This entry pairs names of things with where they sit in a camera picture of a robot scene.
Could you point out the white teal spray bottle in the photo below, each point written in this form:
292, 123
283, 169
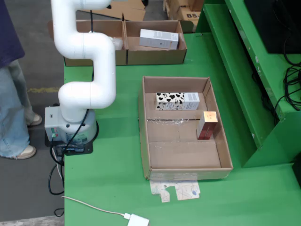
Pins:
117, 43

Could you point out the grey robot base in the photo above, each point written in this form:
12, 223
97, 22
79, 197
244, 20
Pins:
53, 117

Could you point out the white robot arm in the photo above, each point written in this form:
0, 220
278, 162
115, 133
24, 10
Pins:
82, 42

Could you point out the large cardboard tray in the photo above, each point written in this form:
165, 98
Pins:
183, 155

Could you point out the flat cardboard sheet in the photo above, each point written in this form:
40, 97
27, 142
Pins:
131, 11

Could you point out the plain cardboard box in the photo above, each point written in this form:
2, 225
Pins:
196, 4
172, 9

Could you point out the cardboard box printed BS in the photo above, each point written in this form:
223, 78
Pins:
190, 14

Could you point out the cow print carton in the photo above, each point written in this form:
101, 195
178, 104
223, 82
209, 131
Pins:
176, 101

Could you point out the small carton with metallic top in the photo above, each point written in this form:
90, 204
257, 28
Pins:
208, 127

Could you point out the white carton with orange stripe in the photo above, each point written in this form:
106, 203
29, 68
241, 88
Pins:
157, 38

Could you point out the flattened patterned carton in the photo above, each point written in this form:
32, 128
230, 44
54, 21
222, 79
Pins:
185, 190

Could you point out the green metal shelf unit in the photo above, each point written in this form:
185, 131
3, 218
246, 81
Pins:
235, 82

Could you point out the white power adapter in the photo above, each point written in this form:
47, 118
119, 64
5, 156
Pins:
138, 220

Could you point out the beige shoe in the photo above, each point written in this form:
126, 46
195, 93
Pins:
36, 120
26, 153

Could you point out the person in purple shirt, jeans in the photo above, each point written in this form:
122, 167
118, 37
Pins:
9, 106

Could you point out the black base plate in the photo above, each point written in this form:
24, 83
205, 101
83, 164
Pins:
80, 150

